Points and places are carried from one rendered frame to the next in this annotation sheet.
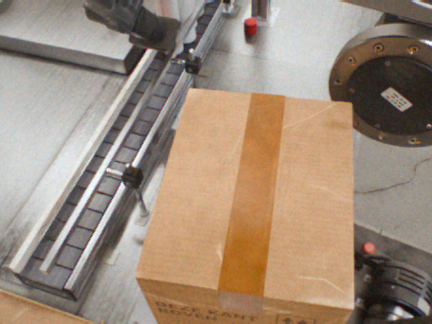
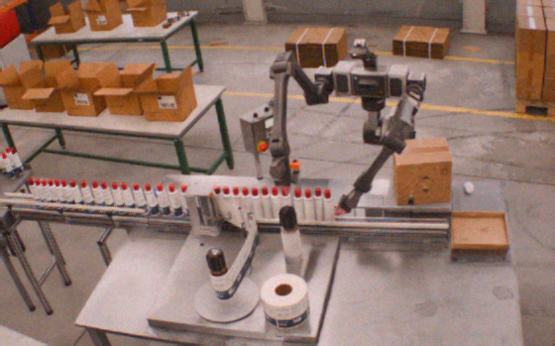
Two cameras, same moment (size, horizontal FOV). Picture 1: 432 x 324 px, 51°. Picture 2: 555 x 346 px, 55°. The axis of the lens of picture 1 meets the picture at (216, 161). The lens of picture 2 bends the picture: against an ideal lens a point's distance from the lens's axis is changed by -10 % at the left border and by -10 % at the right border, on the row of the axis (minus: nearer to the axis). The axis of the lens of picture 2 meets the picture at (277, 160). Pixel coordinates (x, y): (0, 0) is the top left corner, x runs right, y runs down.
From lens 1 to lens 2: 3.02 m
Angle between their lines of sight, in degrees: 67
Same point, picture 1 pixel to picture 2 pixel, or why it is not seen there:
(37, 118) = (375, 264)
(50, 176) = (403, 248)
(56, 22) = (314, 268)
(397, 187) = not seen: hidden behind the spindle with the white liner
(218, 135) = (411, 157)
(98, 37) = (324, 249)
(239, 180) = (423, 152)
